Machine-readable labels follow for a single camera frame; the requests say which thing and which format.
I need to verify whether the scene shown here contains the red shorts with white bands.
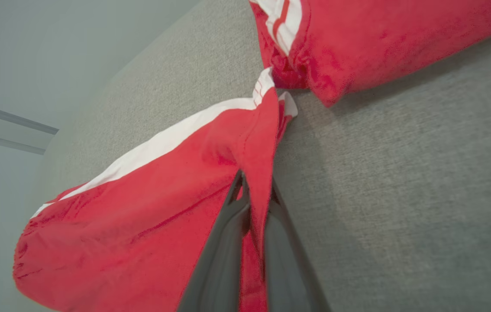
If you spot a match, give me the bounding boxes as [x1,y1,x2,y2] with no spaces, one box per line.
[13,67,299,312]

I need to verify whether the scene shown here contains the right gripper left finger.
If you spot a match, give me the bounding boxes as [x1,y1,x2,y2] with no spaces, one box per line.
[178,171,250,312]

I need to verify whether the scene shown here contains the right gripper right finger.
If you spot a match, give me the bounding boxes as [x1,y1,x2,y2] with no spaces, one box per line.
[265,178,330,312]

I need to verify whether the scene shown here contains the grey aluminium wall rail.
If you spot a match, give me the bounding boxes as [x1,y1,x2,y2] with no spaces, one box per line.
[0,100,59,135]
[0,130,46,155]

